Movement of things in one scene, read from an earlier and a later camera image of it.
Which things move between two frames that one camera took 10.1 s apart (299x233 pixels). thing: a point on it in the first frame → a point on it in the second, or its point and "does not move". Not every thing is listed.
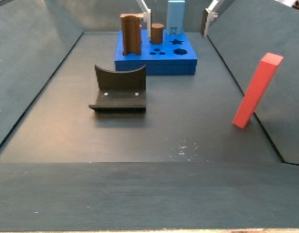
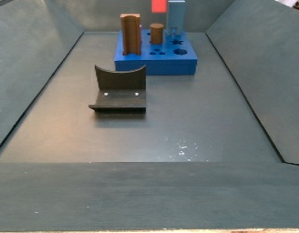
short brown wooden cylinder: (157, 33) does not move
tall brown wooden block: (132, 33) does not move
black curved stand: (122, 91) does not move
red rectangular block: (267, 69) → (158, 6)
